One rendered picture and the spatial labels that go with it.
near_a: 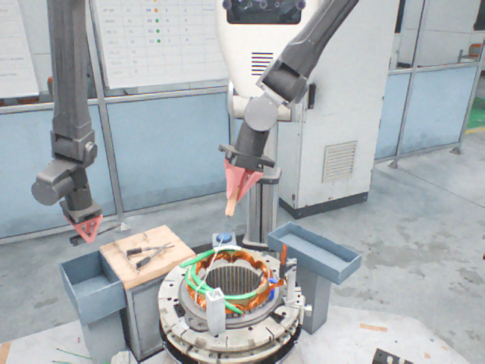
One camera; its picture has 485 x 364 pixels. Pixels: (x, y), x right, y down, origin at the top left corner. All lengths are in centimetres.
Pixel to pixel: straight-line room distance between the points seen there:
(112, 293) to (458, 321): 211
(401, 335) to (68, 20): 117
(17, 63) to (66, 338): 193
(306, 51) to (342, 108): 248
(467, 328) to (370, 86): 183
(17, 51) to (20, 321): 161
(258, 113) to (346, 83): 251
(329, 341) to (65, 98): 95
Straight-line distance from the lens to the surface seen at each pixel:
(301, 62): 70
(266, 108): 65
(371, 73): 329
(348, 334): 128
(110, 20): 287
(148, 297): 108
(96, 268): 118
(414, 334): 134
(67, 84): 82
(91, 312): 104
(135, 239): 116
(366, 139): 344
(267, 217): 130
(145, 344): 118
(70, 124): 85
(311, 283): 113
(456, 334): 260
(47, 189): 87
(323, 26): 69
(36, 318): 269
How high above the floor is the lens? 168
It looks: 26 degrees down
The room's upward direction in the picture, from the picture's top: straight up
